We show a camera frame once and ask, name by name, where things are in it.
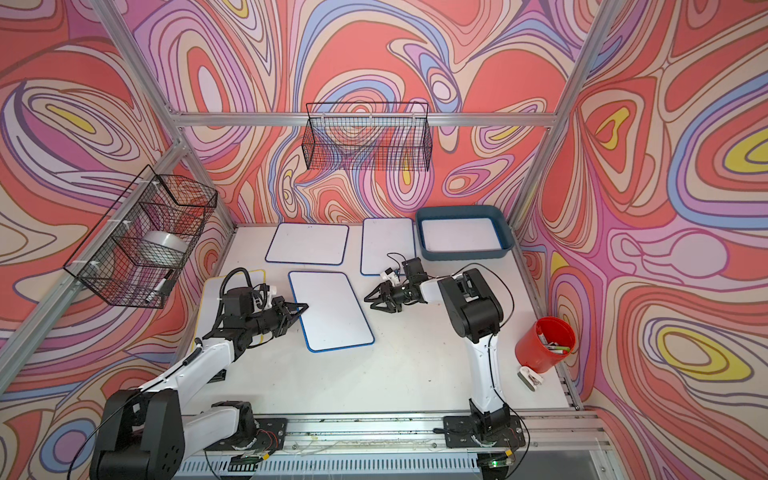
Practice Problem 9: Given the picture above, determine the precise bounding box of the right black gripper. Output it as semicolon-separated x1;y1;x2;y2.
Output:
364;280;414;314

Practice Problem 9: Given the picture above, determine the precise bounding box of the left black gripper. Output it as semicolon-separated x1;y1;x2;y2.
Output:
243;298;307;340

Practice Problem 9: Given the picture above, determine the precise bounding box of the blue-framed whiteboard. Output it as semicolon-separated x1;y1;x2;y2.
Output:
360;218;416;276
421;218;502;253
288;271;375;353
265;223;349;266

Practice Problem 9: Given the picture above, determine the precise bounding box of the yellow-framed whiteboard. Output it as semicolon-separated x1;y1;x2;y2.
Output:
193;269;269;345

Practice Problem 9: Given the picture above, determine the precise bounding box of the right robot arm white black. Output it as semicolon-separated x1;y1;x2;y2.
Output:
364;268;526;453

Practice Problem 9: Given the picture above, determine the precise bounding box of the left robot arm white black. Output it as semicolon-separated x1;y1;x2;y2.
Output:
89;284;309;479

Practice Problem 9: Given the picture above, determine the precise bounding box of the teal plastic storage box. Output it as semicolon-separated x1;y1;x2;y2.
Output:
416;205;515;261

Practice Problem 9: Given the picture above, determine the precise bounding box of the silver tape roll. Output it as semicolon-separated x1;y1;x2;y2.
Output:
138;230;188;268

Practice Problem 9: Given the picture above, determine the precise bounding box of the red plastic cup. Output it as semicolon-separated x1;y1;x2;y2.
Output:
515;317;576;374

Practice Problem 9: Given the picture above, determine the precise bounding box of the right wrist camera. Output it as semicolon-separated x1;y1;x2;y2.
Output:
380;257;430;286

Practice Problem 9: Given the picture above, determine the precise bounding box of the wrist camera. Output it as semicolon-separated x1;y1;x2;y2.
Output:
380;257;430;286
252;283;277;311

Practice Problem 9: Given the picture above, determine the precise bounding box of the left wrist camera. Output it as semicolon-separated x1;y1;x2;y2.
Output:
252;283;277;311

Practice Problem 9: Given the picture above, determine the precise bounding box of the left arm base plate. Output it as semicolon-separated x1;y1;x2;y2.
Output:
205;417;288;454

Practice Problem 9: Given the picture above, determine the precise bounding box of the marker in wire basket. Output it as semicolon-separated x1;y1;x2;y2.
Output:
145;269;176;303

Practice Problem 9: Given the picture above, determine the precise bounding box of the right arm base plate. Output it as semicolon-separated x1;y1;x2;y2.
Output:
440;415;527;450

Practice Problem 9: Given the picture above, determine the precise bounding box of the left black wire basket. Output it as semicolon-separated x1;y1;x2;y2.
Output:
63;166;218;309

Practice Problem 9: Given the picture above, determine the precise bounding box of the black wire basket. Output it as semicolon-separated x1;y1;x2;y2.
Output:
301;101;433;172
63;166;218;309

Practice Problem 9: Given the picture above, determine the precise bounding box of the back black wire basket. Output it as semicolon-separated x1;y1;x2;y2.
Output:
301;101;433;172

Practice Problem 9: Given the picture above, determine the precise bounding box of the aluminium front rail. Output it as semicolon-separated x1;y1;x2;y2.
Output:
154;410;618;477

